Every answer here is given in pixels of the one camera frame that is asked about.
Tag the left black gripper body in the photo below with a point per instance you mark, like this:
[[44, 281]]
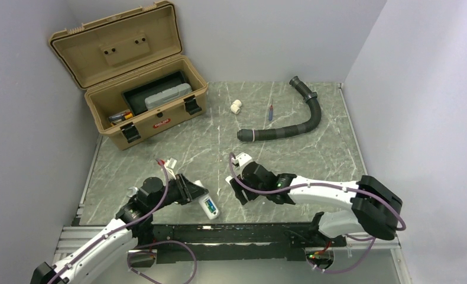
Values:
[[175, 193]]

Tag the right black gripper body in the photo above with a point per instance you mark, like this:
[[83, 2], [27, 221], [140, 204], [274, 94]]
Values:
[[250, 194]]

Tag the white remote control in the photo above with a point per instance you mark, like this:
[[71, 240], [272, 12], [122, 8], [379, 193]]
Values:
[[200, 202]]

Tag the blue battery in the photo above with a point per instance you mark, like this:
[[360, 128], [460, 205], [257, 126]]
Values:
[[214, 206]]

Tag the green battery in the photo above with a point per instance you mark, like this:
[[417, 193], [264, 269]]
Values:
[[209, 206]]

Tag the white battery cover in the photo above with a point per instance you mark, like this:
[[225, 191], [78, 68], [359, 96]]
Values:
[[229, 179]]

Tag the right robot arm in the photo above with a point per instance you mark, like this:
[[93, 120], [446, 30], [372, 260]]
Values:
[[364, 206]]

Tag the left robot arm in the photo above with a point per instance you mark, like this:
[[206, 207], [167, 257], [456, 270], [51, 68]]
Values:
[[131, 227]]

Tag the silver open-end wrench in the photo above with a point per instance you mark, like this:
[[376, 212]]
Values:
[[131, 191]]

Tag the white pipe fitting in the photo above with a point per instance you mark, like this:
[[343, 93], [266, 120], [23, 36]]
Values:
[[236, 107]]

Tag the orange black tool in toolbox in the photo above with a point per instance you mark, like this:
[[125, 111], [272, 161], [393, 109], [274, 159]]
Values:
[[120, 117]]

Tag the grey plastic case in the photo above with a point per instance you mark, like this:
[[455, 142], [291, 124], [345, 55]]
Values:
[[166, 96]]

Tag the black tray in toolbox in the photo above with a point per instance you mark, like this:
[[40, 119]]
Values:
[[135, 97]]

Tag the tan plastic toolbox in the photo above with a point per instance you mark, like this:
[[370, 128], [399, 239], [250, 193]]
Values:
[[111, 55]]

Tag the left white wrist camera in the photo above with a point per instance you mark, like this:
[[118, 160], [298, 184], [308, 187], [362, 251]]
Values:
[[168, 167]]

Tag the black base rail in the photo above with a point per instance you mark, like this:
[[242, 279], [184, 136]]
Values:
[[247, 241]]

